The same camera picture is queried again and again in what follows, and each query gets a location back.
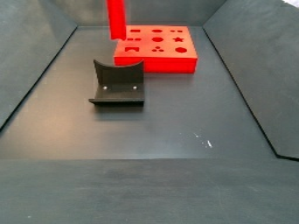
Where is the black curved holder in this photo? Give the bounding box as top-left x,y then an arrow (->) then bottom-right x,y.
88,60 -> 145,105

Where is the red arch peg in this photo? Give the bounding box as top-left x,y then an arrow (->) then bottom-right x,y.
107,0 -> 127,40

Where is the red shape sorter block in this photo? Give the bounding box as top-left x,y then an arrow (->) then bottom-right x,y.
113,25 -> 199,74

